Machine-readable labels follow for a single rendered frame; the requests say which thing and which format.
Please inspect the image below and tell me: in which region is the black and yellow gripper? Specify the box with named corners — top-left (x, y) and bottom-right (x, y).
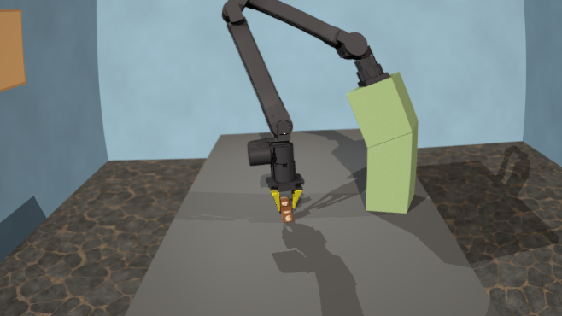
top-left (266, 161), bottom-right (304, 211)

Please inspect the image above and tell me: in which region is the brown cube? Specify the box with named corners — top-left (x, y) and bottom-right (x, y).
top-left (281, 210), bottom-right (293, 223)
top-left (279, 196), bottom-right (290, 207)

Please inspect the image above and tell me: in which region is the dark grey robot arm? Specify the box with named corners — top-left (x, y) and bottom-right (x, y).
top-left (222, 0), bottom-right (389, 180)

